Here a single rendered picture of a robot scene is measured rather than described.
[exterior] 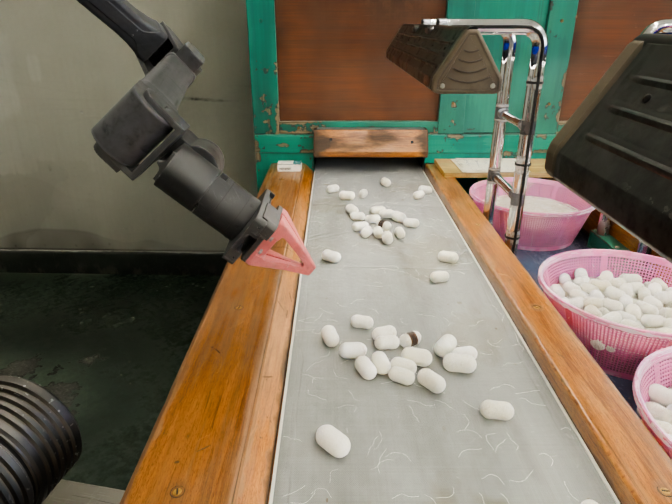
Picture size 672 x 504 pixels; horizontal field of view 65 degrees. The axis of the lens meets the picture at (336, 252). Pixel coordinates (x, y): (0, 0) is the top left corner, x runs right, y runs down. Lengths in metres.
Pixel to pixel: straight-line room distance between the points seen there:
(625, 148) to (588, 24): 1.31
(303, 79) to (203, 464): 1.10
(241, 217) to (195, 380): 0.18
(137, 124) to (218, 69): 1.76
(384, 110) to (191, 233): 1.36
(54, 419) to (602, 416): 0.53
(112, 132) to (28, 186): 2.19
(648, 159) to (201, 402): 0.46
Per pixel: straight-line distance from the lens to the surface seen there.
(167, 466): 0.51
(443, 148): 1.48
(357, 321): 0.70
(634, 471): 0.55
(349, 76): 1.43
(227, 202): 0.59
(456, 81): 0.65
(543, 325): 0.72
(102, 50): 2.48
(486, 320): 0.76
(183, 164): 0.59
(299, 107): 1.44
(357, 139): 1.40
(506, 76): 1.05
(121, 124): 0.59
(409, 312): 0.76
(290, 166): 1.36
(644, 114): 0.26
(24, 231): 2.88
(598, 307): 0.86
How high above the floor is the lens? 1.12
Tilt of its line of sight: 24 degrees down
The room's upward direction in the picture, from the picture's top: straight up
